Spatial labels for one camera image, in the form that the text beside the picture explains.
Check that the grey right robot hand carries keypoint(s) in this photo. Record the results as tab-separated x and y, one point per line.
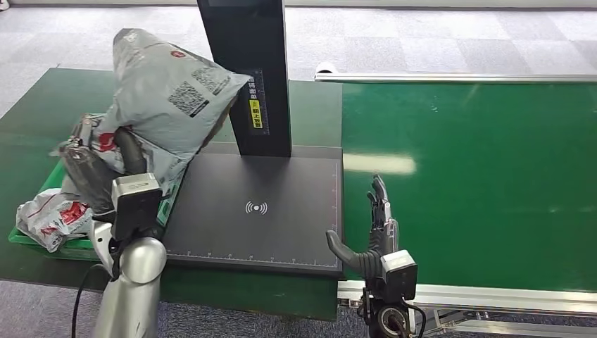
382	228

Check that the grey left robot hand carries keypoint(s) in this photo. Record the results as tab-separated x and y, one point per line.
88	177

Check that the grey courier package red print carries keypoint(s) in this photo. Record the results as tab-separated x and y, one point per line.
163	93

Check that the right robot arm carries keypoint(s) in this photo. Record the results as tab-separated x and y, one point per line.
389	322

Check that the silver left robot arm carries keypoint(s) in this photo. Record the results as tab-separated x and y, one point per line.
135	289

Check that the crumpled white courier package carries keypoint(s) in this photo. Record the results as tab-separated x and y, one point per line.
51	219

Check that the green plastic delivery box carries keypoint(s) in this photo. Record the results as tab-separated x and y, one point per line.
28	240

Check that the green conveyor belt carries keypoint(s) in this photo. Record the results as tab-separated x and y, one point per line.
489	186

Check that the black inbound scanner machine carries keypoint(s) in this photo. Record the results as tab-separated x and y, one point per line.
256	210

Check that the green table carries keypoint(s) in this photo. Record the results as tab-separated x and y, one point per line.
46	102

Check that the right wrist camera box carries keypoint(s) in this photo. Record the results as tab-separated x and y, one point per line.
400	275

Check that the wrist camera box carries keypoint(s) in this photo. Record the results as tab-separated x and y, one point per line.
400	275
137	205

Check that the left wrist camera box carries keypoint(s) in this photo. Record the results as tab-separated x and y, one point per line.
137	205

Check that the silver conveyor frame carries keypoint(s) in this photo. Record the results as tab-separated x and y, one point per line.
466	77

